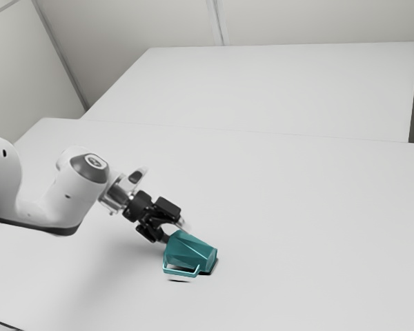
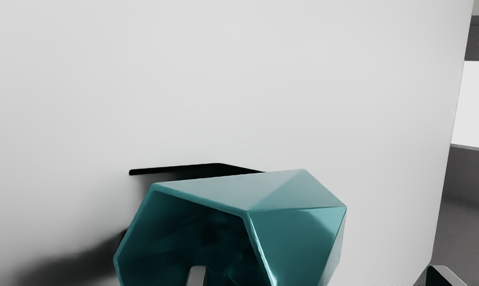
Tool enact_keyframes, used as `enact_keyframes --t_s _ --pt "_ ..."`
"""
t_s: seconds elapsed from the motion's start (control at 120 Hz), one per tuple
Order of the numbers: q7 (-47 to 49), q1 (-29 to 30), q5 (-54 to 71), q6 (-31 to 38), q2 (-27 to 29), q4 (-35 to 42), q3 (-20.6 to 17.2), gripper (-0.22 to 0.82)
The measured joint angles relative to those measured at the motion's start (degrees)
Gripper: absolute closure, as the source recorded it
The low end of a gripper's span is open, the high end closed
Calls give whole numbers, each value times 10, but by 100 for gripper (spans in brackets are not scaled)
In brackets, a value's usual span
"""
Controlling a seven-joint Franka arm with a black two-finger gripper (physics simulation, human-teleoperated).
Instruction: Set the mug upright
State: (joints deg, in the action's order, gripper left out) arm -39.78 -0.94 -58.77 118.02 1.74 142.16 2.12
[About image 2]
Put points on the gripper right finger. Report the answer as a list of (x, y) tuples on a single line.
[(439, 279)]

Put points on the teal faceted mug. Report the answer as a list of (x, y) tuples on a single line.
[(287, 222)]

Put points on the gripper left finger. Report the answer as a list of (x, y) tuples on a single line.
[(196, 277)]

